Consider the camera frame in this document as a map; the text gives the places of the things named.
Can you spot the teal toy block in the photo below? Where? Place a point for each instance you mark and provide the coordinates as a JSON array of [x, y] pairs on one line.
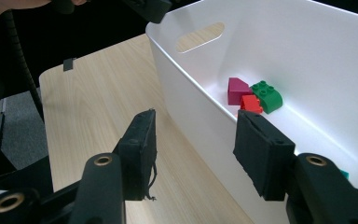
[[344, 174]]

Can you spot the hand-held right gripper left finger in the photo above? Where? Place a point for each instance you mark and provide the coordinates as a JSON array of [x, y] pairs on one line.
[[138, 155]]

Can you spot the grey table edge bracket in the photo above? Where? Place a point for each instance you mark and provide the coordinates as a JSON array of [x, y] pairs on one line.
[[69, 64]]

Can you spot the red toy block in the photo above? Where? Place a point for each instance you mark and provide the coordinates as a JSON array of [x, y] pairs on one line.
[[251, 105]]

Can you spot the magenta toy block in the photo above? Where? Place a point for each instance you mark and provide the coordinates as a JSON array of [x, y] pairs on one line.
[[236, 91]]

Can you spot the green toy block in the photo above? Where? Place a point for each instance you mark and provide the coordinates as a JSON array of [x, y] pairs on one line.
[[268, 98]]

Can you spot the white plastic bin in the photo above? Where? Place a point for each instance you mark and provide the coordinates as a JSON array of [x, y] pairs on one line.
[[292, 46]]

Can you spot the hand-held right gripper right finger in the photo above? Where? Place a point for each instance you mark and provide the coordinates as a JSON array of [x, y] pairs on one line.
[[264, 155]]

